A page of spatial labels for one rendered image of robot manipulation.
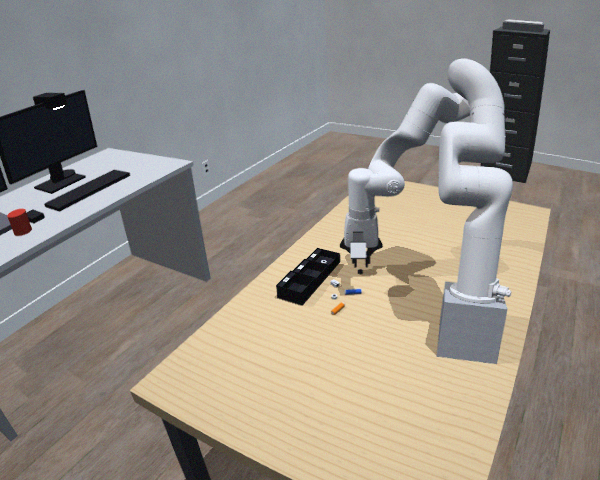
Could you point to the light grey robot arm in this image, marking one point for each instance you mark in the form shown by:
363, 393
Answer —
486, 188

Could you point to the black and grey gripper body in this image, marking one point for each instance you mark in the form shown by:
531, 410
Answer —
369, 227

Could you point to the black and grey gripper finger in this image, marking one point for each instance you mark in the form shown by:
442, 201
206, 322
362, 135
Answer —
348, 249
371, 251

